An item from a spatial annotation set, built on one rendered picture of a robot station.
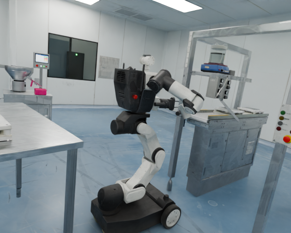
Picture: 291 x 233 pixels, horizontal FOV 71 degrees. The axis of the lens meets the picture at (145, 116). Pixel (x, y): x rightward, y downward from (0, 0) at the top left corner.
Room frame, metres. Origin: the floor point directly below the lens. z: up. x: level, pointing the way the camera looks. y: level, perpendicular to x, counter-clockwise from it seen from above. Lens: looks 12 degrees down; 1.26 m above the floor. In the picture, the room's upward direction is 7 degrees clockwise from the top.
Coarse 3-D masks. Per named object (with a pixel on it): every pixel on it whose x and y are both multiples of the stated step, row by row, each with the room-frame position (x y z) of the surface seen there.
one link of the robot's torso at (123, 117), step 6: (120, 114) 1.55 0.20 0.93; (126, 114) 1.51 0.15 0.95; (132, 114) 1.48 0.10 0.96; (138, 114) 1.52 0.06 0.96; (144, 114) 1.55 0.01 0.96; (114, 120) 1.46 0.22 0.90; (120, 120) 1.48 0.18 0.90; (126, 120) 1.45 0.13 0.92; (132, 120) 1.48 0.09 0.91; (144, 120) 1.62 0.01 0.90; (114, 126) 1.46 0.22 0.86; (120, 126) 1.44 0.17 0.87; (126, 126) 1.46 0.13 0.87; (132, 126) 1.50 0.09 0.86; (114, 132) 1.45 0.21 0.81; (120, 132) 1.44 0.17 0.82; (126, 132) 1.48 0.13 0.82
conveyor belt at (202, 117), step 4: (192, 116) 2.09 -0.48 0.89; (196, 116) 2.06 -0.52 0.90; (200, 116) 2.05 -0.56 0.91; (204, 116) 2.08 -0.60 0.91; (256, 116) 2.58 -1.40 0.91; (260, 116) 2.64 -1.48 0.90; (264, 116) 2.72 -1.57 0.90; (196, 120) 2.05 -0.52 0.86; (200, 120) 2.00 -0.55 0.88; (204, 120) 1.97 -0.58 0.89
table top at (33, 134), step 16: (0, 112) 1.34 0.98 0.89; (16, 112) 1.39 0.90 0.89; (32, 112) 1.45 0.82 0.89; (16, 128) 1.07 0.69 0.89; (32, 128) 1.10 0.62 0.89; (48, 128) 1.14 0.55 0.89; (0, 144) 0.83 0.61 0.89; (16, 144) 0.85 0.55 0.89; (32, 144) 0.87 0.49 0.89; (48, 144) 0.90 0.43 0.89; (64, 144) 0.93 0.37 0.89; (80, 144) 0.98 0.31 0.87; (0, 160) 0.74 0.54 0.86
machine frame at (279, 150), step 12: (240, 84) 2.82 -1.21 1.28; (240, 96) 2.80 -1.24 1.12; (288, 96) 1.39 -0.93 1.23; (180, 120) 2.12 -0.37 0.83; (180, 132) 2.14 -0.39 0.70; (276, 144) 1.39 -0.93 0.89; (276, 156) 1.38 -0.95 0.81; (276, 168) 1.36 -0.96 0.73; (276, 180) 1.37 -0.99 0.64; (264, 192) 1.39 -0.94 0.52; (264, 204) 1.37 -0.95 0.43; (264, 216) 1.36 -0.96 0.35; (264, 228) 1.38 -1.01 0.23
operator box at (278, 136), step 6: (282, 108) 1.35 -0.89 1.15; (288, 108) 1.33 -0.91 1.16; (288, 114) 1.32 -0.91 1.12; (282, 120) 1.34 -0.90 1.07; (288, 120) 1.31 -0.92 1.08; (276, 126) 1.36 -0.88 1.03; (282, 126) 1.33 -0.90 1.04; (288, 126) 1.31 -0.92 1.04; (276, 132) 1.35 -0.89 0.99; (282, 132) 1.33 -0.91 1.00; (288, 132) 1.30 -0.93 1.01; (276, 138) 1.35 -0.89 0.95; (282, 138) 1.32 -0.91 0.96; (288, 144) 1.29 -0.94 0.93
